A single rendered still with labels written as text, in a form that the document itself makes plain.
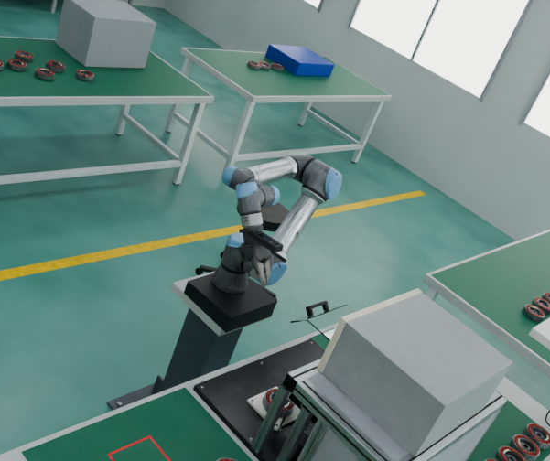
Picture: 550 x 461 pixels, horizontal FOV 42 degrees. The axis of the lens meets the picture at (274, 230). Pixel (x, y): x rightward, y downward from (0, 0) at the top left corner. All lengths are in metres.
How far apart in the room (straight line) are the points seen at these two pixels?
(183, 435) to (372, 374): 0.66
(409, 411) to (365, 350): 0.21
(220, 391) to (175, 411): 0.19
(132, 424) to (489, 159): 5.38
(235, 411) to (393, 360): 0.67
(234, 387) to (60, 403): 1.09
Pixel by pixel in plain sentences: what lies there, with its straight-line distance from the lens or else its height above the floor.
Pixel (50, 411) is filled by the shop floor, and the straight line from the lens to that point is 3.40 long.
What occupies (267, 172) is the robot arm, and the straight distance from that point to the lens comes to 2.71.
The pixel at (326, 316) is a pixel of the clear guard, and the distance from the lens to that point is 2.58.
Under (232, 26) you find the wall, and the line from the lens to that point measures 9.20.
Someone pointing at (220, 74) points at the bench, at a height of 0.74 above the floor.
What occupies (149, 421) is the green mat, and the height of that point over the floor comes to 0.75.
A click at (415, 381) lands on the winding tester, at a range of 2.04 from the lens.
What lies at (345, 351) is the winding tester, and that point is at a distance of 2.15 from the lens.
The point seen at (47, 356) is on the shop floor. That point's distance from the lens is 3.65.
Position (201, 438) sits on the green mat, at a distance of 2.40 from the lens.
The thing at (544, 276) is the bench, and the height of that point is 0.75.
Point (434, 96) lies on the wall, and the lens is 7.42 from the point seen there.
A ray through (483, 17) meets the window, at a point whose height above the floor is 1.66.
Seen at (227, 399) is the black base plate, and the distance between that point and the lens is 2.53.
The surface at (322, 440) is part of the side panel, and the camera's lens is 2.18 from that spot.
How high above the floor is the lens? 2.43
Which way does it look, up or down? 27 degrees down
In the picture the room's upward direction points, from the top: 22 degrees clockwise
